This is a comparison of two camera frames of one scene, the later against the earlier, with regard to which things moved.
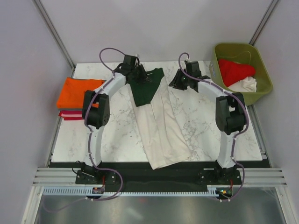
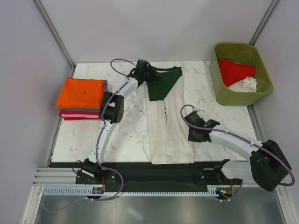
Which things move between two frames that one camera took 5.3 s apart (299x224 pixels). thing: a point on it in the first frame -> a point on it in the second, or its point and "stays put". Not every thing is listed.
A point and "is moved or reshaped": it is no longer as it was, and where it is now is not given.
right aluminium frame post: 264,22 stays put
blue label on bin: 213,70 stays put
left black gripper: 145,78 -> 154,75
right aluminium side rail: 259,134 stays put
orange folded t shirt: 72,94 stays put
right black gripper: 175,83 -> 191,138
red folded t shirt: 71,115 stays put
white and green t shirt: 163,138 is moved or reshaped
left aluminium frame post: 55,33 stays put
